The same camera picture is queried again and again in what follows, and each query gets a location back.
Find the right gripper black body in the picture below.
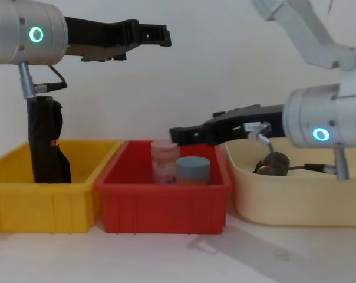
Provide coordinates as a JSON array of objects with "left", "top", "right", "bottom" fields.
[{"left": 202, "top": 104, "right": 285, "bottom": 146}]

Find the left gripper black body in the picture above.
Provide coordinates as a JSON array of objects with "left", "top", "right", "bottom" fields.
[{"left": 64, "top": 16, "right": 139, "bottom": 63}]

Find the jar with grey lid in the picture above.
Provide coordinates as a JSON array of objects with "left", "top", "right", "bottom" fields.
[{"left": 175, "top": 156, "right": 212, "bottom": 187}]

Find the pink jar with white lid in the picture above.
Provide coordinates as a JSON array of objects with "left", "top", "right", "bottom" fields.
[{"left": 151, "top": 140, "right": 182, "bottom": 186}]

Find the dark brown round object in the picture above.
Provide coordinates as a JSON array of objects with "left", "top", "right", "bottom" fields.
[{"left": 252, "top": 151, "right": 291, "bottom": 176}]

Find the red plastic bin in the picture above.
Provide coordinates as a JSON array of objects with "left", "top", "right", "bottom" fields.
[{"left": 95, "top": 139, "right": 233, "bottom": 235}]

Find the cream plastic tub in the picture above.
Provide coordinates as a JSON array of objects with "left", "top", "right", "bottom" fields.
[{"left": 224, "top": 137, "right": 356, "bottom": 228}]

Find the white table cloth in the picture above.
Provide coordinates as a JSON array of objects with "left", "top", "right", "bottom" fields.
[{"left": 0, "top": 212, "right": 356, "bottom": 283}]

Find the yellow plastic bin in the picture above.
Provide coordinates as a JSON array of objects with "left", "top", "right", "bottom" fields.
[{"left": 0, "top": 139, "right": 122, "bottom": 234}]

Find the grey cable with silver plug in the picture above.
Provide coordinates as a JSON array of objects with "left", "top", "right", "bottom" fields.
[{"left": 243, "top": 121, "right": 275, "bottom": 156}]

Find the thin dark cable silver plug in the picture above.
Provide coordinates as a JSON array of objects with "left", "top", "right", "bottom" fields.
[
  {"left": 286, "top": 141, "right": 351, "bottom": 181},
  {"left": 18, "top": 62, "right": 68, "bottom": 100}
]

